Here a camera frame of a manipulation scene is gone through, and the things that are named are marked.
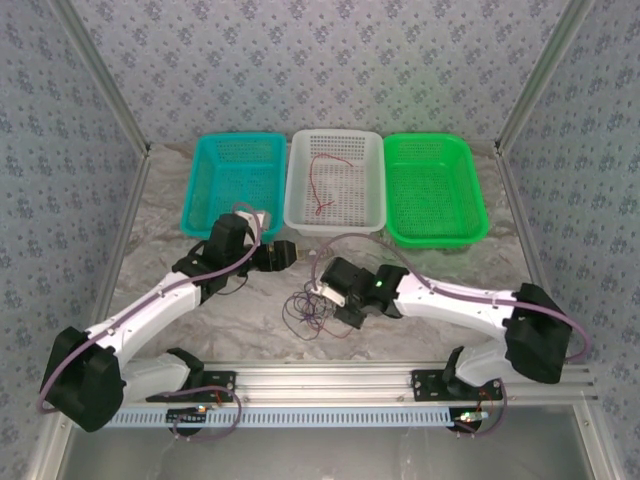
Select thin dark purple wire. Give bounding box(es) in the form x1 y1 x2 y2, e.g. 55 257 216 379
287 294 351 340

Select teal plastic basket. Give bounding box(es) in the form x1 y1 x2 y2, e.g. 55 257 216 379
179 132 289 239

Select white plastic basket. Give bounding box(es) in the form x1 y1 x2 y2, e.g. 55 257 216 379
283 128 387 236

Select green plastic basket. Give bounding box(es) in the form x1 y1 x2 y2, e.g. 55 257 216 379
382 132 490 249

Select grey metal panel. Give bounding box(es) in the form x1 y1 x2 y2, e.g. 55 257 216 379
54 427 596 480

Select small circuit board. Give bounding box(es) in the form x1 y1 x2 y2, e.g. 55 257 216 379
167 405 209 426
452 409 489 432

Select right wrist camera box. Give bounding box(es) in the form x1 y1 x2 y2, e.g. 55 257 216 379
309 282 347 309

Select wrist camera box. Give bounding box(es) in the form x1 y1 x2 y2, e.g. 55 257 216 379
233 209 275 235
309 282 347 309

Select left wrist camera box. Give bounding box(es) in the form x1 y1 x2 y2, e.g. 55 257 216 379
233 209 275 235

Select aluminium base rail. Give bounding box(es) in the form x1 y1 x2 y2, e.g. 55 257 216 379
122 362 599 404

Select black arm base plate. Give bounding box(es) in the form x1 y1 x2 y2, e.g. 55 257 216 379
410 368 504 401
145 370 237 403

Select white slotted cable duct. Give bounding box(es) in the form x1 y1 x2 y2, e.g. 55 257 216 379
112 405 454 430

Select aluminium frame post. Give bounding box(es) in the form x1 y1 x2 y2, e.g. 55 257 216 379
494 0 596 154
47 0 152 157

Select aluminium lower frame rail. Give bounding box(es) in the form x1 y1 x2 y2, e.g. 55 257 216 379
27 412 76 480
574 404 619 480

